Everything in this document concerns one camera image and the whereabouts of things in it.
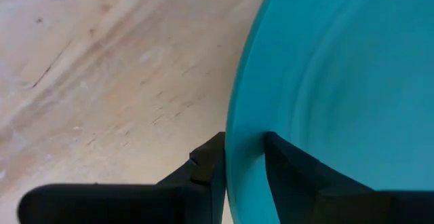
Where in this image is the teal plate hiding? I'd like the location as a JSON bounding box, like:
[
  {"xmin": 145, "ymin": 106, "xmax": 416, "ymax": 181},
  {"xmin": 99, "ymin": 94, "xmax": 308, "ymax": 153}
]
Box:
[{"xmin": 224, "ymin": 0, "xmax": 434, "ymax": 224}]

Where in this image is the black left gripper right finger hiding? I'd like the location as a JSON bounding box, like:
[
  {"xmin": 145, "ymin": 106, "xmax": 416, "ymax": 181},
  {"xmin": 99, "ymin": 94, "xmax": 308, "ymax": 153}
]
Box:
[{"xmin": 264, "ymin": 131, "xmax": 434, "ymax": 224}]

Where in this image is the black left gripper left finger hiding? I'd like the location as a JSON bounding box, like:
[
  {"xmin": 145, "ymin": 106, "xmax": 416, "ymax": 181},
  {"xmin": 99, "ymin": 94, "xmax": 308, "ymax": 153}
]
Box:
[{"xmin": 17, "ymin": 131, "xmax": 227, "ymax": 224}]

